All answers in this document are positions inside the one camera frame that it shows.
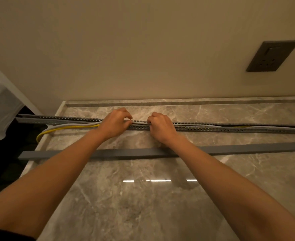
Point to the person's left thumb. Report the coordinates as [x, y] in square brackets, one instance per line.
[127, 124]

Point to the person's right thumb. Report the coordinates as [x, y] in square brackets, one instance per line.
[151, 127]

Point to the dark grey wall socket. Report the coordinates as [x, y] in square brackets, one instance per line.
[271, 56]

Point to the person's left forearm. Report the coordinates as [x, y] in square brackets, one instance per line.
[44, 178]

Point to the grey duct cover strip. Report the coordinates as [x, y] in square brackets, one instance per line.
[237, 148]

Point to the person's left hand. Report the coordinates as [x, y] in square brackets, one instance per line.
[113, 124]

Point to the person's right forearm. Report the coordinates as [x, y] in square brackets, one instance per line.
[227, 188]

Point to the person's right hand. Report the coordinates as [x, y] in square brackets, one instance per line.
[163, 129]

